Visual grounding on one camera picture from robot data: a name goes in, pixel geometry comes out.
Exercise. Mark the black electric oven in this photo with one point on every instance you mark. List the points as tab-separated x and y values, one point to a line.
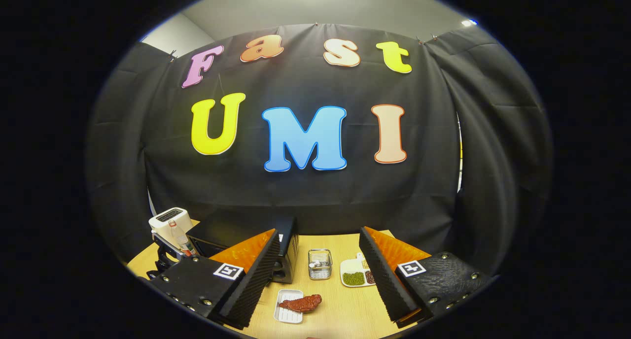
236	230

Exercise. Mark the white divided plate of beans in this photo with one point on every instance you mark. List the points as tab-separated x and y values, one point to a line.
353	278

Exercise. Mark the small white ribbed tray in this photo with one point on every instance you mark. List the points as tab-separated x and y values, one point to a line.
288	317

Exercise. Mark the ceiling light panel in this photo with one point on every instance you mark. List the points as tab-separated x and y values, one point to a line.
468	22

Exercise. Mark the clear bottle red label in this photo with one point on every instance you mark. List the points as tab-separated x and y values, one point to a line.
181	240

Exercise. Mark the white toaster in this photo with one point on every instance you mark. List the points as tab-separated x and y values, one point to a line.
167	220

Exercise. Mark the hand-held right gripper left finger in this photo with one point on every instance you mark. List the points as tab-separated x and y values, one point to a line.
256	280

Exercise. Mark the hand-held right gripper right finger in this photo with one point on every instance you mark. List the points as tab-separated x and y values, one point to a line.
384	280

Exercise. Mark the red raw steak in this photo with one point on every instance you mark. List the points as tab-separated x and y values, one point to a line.
300	303

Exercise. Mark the black backdrop cloth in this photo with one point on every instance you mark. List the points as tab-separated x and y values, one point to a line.
296	191

